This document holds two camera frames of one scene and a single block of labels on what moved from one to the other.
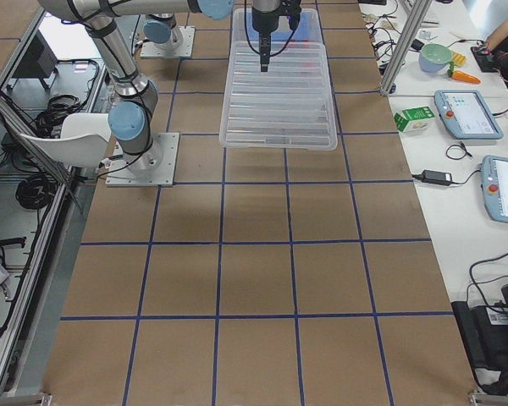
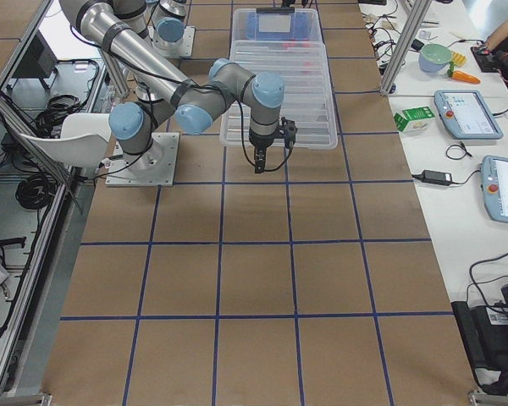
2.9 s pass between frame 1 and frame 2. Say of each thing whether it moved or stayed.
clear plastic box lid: stayed
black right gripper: moved
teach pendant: stayed
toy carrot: stayed
